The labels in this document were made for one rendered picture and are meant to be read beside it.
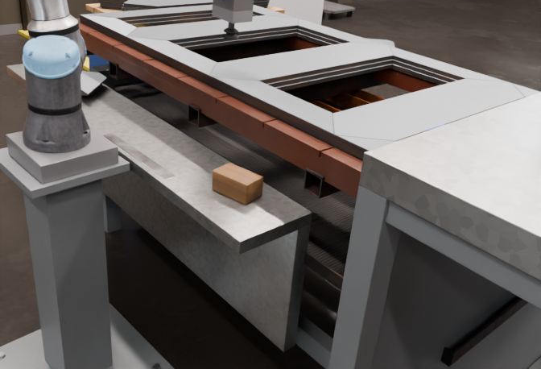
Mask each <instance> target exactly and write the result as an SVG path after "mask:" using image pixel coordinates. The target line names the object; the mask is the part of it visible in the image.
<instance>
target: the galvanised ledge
mask: <svg viewBox="0 0 541 369"><path fill-rule="evenodd" d="M6 69H7V74H8V75H9V76H10V77H12V78H13V79H14V80H16V81H17V82H18V83H19V84H20V85H22V86H23V87H24V88H25V89H26V79H25V71H24V65H23V64H15V65H8V66H6ZM81 105H82V110H83V112H84V114H85V117H86V120H87V122H88V124H89V126H90V127H92V128H93V129H94V130H95V131H97V132H98V133H100V134H101V135H107V134H110V133H113V134H115V135H116V136H117V137H119V138H120V139H122V140H124V141H125V142H127V143H128V144H129V145H131V146H132V147H134V148H135V149H137V150H138V151H140V152H142V153H143V154H144V155H146V156H147V157H149V158H150V159H152V160H154V161H155V162H156V163H157V164H159V165H160V166H162V167H163V168H165V169H167V170H168V171H169V172H171V173H172V174H174V175H175V177H172V178H170V179H166V180H165V179H164V178H163V177H161V176H160V175H159V174H157V173H156V172H154V171H153V170H151V169H150V168H148V167H147V166H146V165H145V164H143V163H141V162H140V161H139V160H137V159H135V158H134V157H133V156H132V155H130V154H129V153H127V152H126V151H124V150H122V149H121V148H120V147H118V155H119V156H121V157H122V158H123V159H124V160H126V161H128V162H129V163H130V170H131V171H132V172H133V173H135V174H136V175H137V176H139V177H140V178H141V179H143V180H144V181H146V182H147V183H148V184H149V185H150V186H151V187H153V188H154V189H155V190H157V191H158V192H159V193H161V194H162V195H163V196H165V197H166V198H167V199H168V200H169V201H171V202H172V203H173V204H175V205H176V206H177V207H179V208H180V209H181V210H183V211H184V212H185V213H186V214H187V215H189V216H190V217H191V218H193V219H194V220H195V221H197V222H198V223H199V224H201V225H202V226H203V227H204V228H205V229H206V230H208V231H209V232H211V233H212V234H213V235H215V236H216V237H217V238H219V239H220V240H221V241H222V242H223V243H225V244H226V245H227V246H228V247H230V248H231V249H233V250H234V251H235V252H237V253H238V254H239V255H240V254H242V253H244V252H247V251H250V250H252V249H254V248H256V247H259V246H261V245H263V244H265V243H268V242H270V241H273V240H275V239H277V238H280V237H283V236H284V235H286V234H290V233H291V232H294V231H296V230H299V229H301V228H304V227H305V226H309V225H311V224H312V212H311V211H310V210H308V209H306V208H304V207H303V206H301V205H300V204H298V203H297V202H295V201H293V200H292V199H290V198H289V197H287V196H285V195H283V194H282V193H280V192H279V191H277V190H276V189H273V188H272V187H270V186H269V185H268V184H266V183H264V182H263V187H262V196H261V197H259V198H257V199H256V200H254V201H252V202H251V203H249V204H247V205H244V204H242V203H240V202H238V201H235V200H234V199H231V198H229V197H227V196H225V195H222V194H220V193H218V192H216V191H214V190H212V184H213V170H215V169H217V168H219V167H221V166H223V165H226V164H228V163H231V162H230V161H228V160H227V159H225V158H224V157H222V156H220V155H218V154H217V153H216V152H214V151H212V150H210V149H209V148H207V147H206V146H204V145H202V144H201V143H199V142H197V141H196V140H195V139H192V138H191V137H189V136H188V135H186V134H185V133H183V132H181V131H179V130H178V129H176V128H174V127H173V126H171V125H170V124H168V123H167V122H164V121H163V120H162V119H160V118H158V117H157V116H155V115H153V114H152V113H150V112H149V111H147V110H145V109H143V108H142V107H141V106H139V105H137V104H136V103H134V102H132V101H131V100H129V99H128V98H126V97H124V96H122V95H121V94H120V93H118V92H116V91H115V90H113V89H111V88H110V87H108V86H107V85H105V84H103V83H102V84H101V85H99V86H98V87H97V88H96V89H95V90H94V91H93V92H92V93H91V94H90V95H89V96H85V95H84V96H81ZM231 164H233V163H231Z"/></svg>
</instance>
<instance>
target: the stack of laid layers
mask: <svg viewBox="0 0 541 369"><path fill-rule="evenodd" d="M212 12H213V11H212V10H203V11H193V12H184V13H174V14H164V15H145V16H135V17H125V18H117V19H120V20H122V21H123V22H126V23H129V24H130V25H133V26H135V27H149V26H158V25H166V24H174V23H190V22H199V21H208V20H216V19H219V18H217V17H214V16H212ZM80 21H81V23H83V24H84V25H86V26H88V27H91V28H92V29H94V30H96V31H99V32H100V33H102V34H104V35H107V36H109V37H110V38H113V39H115V40H117V41H119V42H121V43H123V44H125V45H127V46H129V47H131V48H133V49H135V50H137V51H139V52H141V53H143V54H145V55H147V56H149V57H151V58H153V59H155V60H158V61H160V62H162V63H164V64H166V65H168V66H170V67H172V68H174V69H176V70H178V71H180V72H182V73H184V74H186V75H188V76H189V77H192V78H194V79H197V80H198V81H201V82H203V83H205V84H206V85H209V86H211V87H213V88H214V89H217V90H219V91H221V92H222V93H225V94H227V95H229V96H230V97H233V98H235V99H237V100H239V101H241V102H244V103H246V104H247V105H249V106H252V107H254V108H255V109H257V110H260V111H262V112H263V113H265V114H268V115H270V116H271V117H273V118H276V120H277V119H278V120H279V121H282V122H285V123H286V124H288V125H290V126H293V127H294V128H296V129H298V130H300V131H302V132H304V133H306V134H308V135H310V136H312V137H314V138H316V139H318V140H320V141H322V142H325V143H327V144H329V145H331V146H333V147H335V148H337V149H339V150H341V151H343V152H345V153H347V154H349V155H351V156H353V157H355V158H357V159H359V160H361V161H363V156H364V152H366V151H367V150H366V149H364V148H362V147H359V146H357V145H355V144H353V143H351V142H349V141H347V140H345V139H342V138H340V137H338V136H336V135H334V134H332V133H330V132H327V131H325V130H323V129H321V128H319V127H318V126H314V125H312V124H311V123H309V122H306V121H304V120H303V119H300V118H297V117H296V116H294V115H292V114H289V113H287V112H285V111H283V110H281V109H279V108H277V107H275V106H272V105H270V104H268V103H266V102H264V101H262V100H259V99H257V98H256V97H253V96H251V95H249V94H248V93H244V92H242V91H241V90H239V89H236V88H234V87H232V86H230V85H227V84H226V83H224V82H222V81H219V80H217V79H215V78H213V77H210V76H209V75H207V74H205V73H202V72H200V71H198V70H196V69H194V68H192V67H189V66H187V65H186V64H183V63H181V62H179V61H178V60H174V59H172V58H171V57H169V56H166V55H164V54H162V53H160V52H157V51H156V50H154V49H152V48H149V47H147V46H145V45H143V44H141V43H139V42H137V41H134V40H132V39H130V38H128V37H126V36H124V35H121V34H119V33H117V32H116V31H113V30H110V29H109V28H107V27H104V26H102V25H101V24H99V23H95V22H94V21H92V20H90V19H87V18H86V17H83V16H81V15H80ZM223 35H224V34H222V35H209V36H201V37H195V38H187V39H174V40H168V41H170V42H172V43H174V44H177V45H179V46H181V47H183V48H186V49H188V50H195V49H202V48H213V47H220V46H225V45H232V44H243V43H249V42H256V41H262V40H269V39H280V38H286V37H292V36H298V37H300V38H303V39H307V40H310V41H312V42H315V43H318V44H322V45H324V46H328V45H334V44H343V43H349V41H346V40H342V39H338V38H336V37H333V36H330V35H326V34H323V33H320V32H318V31H313V30H310V29H307V28H305V27H301V26H290V27H277V28H270V29H263V30H256V31H243V32H238V33H236V35H237V36H238V37H239V39H225V38H223V37H222V36H223ZM389 68H394V69H397V70H399V71H402V72H405V73H409V74H411V75H414V76H417V77H421V78H423V79H426V80H429V81H433V82H435V83H438V84H441V85H443V84H447V83H450V82H453V81H459V80H462V79H465V78H463V77H459V76H456V75H452V74H450V73H446V72H443V71H440V70H437V69H434V68H430V67H428V66H425V65H421V64H417V63H415V62H412V61H409V60H404V59H402V58H399V57H397V56H387V57H383V58H377V59H373V60H366V61H361V62H357V63H352V64H344V65H340V66H336V67H331V68H323V69H318V70H314V71H310V72H305V73H297V74H293V75H288V76H284V77H276V78H271V79H267V80H263V81H261V82H263V83H265V84H268V85H270V86H273V87H275V88H276V89H280V90H282V91H284V90H289V89H296V88H299V87H304V86H308V85H314V84H319V83H323V82H327V81H334V80H338V79H342V78H346V77H353V76H357V75H361V74H365V73H372V72H376V71H380V70H384V69H389Z"/></svg>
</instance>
